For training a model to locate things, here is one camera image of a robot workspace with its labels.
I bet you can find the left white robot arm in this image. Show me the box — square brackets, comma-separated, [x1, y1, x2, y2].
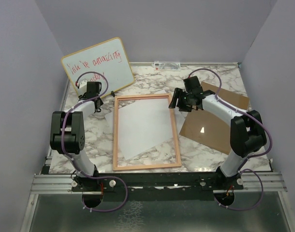
[50, 82, 103, 191]

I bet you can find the small whiteboard with red writing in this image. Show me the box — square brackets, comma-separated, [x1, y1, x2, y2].
[61, 37, 135, 96]

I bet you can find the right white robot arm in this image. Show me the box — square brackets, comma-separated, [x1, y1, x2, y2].
[168, 76, 267, 189]

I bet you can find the aluminium front rail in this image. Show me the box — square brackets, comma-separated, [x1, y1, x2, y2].
[30, 172, 287, 194]

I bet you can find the white label strip at wall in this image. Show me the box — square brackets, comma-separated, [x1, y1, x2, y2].
[152, 61, 181, 71]

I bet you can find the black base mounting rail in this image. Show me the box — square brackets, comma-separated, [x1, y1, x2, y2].
[72, 172, 243, 202]

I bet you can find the white photo paper sheet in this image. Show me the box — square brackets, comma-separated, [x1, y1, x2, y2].
[118, 94, 185, 160]

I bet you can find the brown cardboard backing board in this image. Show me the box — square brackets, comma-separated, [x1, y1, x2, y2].
[179, 82, 250, 155]

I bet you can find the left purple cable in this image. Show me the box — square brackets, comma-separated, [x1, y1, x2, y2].
[61, 72, 129, 213]

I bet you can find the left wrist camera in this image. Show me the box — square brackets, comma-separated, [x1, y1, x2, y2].
[77, 80, 88, 95]

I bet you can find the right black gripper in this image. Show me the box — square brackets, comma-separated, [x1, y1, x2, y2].
[169, 87, 193, 112]

